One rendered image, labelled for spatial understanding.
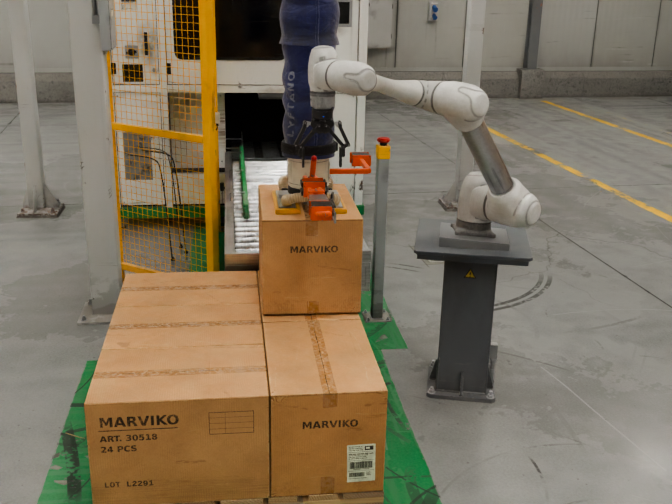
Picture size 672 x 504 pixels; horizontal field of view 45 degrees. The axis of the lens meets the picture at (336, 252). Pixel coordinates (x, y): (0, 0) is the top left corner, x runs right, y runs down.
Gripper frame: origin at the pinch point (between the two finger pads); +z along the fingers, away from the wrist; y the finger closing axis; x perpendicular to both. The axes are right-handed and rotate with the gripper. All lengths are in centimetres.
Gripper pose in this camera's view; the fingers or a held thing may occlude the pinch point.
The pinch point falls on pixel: (321, 163)
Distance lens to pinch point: 298.4
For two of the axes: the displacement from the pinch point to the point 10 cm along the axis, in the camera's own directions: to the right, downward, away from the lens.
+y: -9.9, 0.2, -1.1
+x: 1.1, 3.2, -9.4
